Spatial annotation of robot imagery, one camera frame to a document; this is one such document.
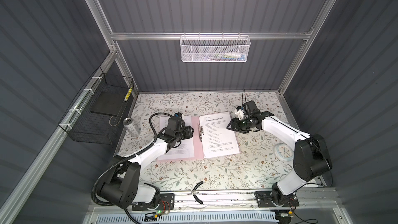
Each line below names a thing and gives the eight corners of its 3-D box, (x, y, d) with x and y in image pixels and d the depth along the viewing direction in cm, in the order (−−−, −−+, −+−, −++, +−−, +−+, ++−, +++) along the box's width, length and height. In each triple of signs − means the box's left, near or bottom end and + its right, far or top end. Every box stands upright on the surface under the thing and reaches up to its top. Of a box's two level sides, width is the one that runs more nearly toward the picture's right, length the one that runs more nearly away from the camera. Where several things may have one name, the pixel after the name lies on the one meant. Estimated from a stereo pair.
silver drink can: (130, 138, 98) (121, 125, 87) (133, 130, 102) (124, 117, 90) (139, 138, 98) (131, 125, 87) (142, 130, 102) (134, 117, 90)
